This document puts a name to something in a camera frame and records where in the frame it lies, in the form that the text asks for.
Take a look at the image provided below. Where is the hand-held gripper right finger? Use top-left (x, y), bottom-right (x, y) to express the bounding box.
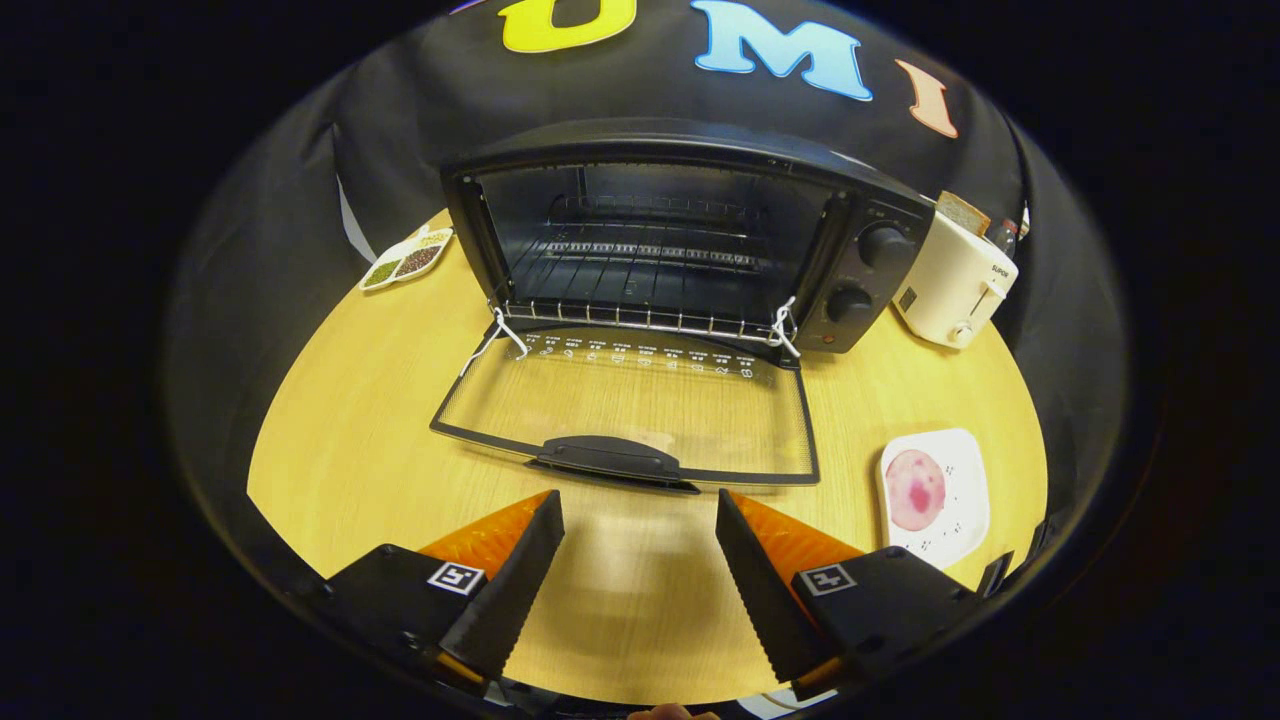
top-left (715, 488), bottom-right (986, 701)

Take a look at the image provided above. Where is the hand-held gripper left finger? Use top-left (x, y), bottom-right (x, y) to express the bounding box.
top-left (325, 489), bottom-right (566, 691)

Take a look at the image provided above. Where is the pink ham slice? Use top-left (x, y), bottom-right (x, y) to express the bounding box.
top-left (885, 449), bottom-right (948, 533)

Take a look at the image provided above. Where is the white square plate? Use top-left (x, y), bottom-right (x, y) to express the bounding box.
top-left (877, 428), bottom-right (991, 571)

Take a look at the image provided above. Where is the black toaster oven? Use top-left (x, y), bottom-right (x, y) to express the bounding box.
top-left (430, 118), bottom-right (936, 496)

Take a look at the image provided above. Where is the metal oven rack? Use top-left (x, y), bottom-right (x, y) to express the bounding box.
top-left (500, 195), bottom-right (801, 346)

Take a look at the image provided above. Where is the white toaster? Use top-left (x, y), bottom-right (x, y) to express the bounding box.
top-left (893, 208), bottom-right (1019, 349)

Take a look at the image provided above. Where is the black flat stand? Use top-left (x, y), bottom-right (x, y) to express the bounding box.
top-left (978, 548), bottom-right (1015, 599)

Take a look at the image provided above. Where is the divided dish of beans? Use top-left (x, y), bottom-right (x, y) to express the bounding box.
top-left (358, 225), bottom-right (456, 293)

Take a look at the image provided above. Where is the clear plastic water bottle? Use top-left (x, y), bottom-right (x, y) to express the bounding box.
top-left (990, 218), bottom-right (1031, 263)

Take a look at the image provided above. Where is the toasted bread slice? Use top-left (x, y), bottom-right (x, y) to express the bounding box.
top-left (935, 190), bottom-right (993, 238)

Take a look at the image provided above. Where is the white string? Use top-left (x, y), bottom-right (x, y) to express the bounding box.
top-left (460, 305), bottom-right (531, 376)
top-left (768, 296), bottom-right (803, 359)

